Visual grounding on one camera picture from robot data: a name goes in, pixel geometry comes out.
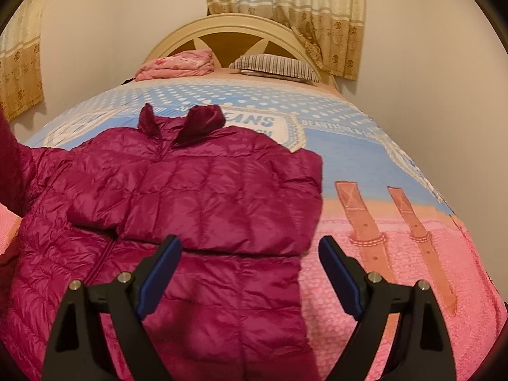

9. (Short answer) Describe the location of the beige side wall curtain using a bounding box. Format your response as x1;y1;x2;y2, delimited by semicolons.
0;0;46;121

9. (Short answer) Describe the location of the blue and pink bedspread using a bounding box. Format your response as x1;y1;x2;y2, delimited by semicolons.
30;73;507;380

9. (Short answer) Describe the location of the folded pink blanket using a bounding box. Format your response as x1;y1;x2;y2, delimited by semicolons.
134;48;214;82

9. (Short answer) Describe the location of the magenta quilted down jacket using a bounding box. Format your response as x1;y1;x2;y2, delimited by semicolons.
1;105;322;380

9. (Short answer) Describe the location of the striped grey pillow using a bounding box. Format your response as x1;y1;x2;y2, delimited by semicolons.
229;53;320;83

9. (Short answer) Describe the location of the beige patterned window curtain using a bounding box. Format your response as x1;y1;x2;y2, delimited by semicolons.
207;0;366;81

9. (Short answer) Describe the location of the cream arched wooden headboard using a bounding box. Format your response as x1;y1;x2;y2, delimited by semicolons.
146;13;338;89

